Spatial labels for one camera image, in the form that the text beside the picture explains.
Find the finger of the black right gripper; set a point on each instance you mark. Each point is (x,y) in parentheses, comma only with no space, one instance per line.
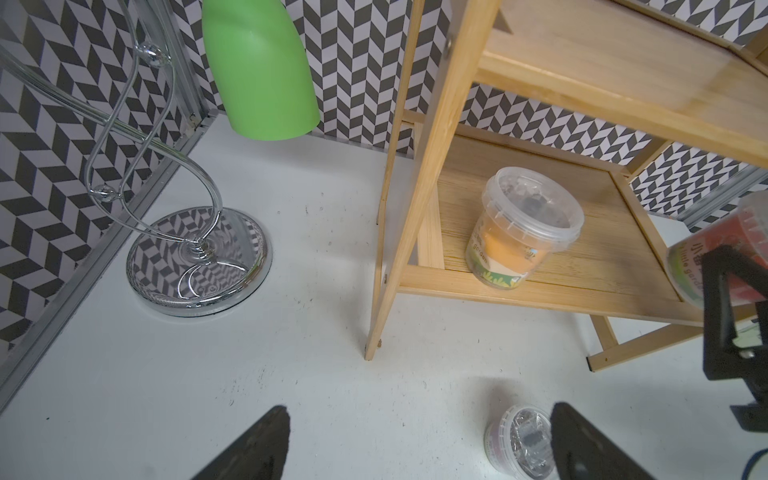
(722,359)

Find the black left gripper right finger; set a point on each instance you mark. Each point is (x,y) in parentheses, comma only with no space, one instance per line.
(581,451)

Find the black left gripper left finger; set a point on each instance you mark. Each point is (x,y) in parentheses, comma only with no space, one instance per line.
(259,453)

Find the bamboo three-tier shelf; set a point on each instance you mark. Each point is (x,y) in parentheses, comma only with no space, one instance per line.
(619,61)

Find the green spray bottle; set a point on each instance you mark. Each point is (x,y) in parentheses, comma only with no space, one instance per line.
(260,67)

